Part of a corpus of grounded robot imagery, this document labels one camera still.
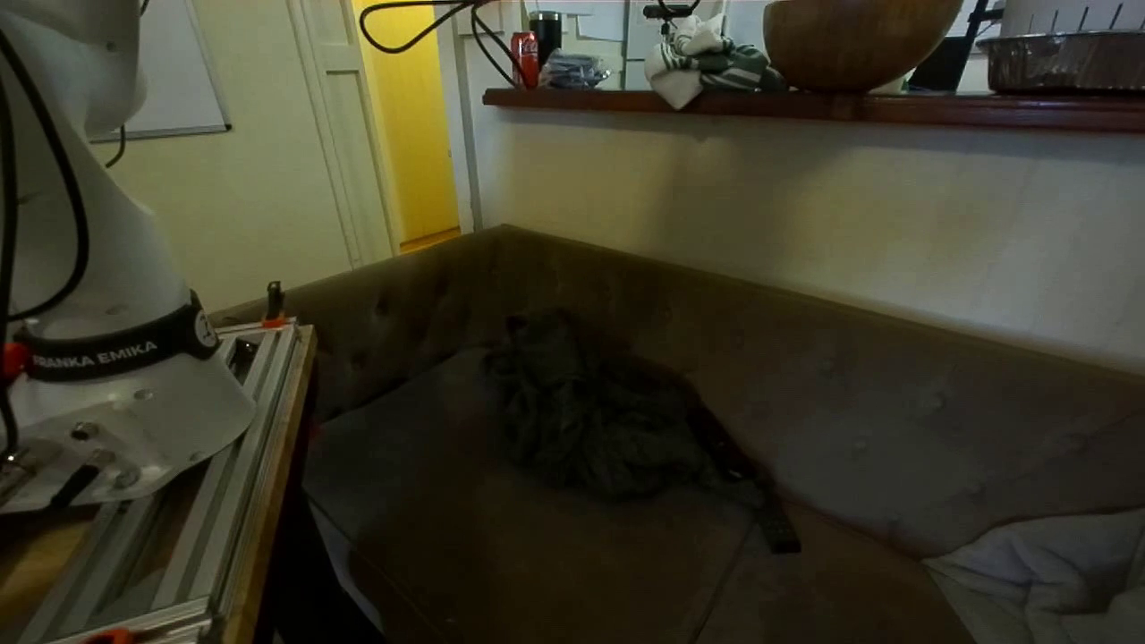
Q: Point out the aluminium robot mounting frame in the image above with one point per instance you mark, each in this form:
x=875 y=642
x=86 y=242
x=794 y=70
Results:
x=200 y=523

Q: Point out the white green striped cloth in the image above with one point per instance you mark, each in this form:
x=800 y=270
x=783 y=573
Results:
x=700 y=57

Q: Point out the dark grey crumpled cloth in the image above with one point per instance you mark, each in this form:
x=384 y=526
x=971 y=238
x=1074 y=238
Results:
x=595 y=416

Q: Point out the metal roasting pan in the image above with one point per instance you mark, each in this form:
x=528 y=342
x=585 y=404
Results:
x=1059 y=62

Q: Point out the white panelled door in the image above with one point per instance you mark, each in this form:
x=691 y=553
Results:
x=342 y=120

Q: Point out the black angled stand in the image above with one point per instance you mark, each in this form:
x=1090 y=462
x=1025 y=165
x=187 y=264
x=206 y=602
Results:
x=949 y=53

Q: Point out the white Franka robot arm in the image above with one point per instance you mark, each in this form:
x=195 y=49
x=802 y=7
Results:
x=83 y=238

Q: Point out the red cup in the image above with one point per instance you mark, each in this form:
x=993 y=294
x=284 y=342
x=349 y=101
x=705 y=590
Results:
x=523 y=57

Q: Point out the dark wooden wall shelf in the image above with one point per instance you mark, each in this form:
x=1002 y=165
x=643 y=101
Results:
x=951 y=107

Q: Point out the brown tufted sofa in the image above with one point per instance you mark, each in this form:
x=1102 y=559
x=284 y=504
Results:
x=835 y=416

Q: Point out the white pillow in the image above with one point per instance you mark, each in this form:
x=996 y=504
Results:
x=1049 y=578

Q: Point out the red black clamp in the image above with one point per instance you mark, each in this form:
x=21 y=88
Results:
x=274 y=306

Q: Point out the white wall board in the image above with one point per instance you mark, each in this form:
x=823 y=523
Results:
x=180 y=83

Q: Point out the large wooden bowl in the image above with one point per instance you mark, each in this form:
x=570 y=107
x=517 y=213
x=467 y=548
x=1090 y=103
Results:
x=852 y=39

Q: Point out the small grey bundle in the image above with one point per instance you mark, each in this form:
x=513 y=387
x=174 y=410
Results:
x=575 y=71

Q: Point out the black upright object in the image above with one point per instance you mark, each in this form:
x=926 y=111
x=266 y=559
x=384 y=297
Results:
x=547 y=34

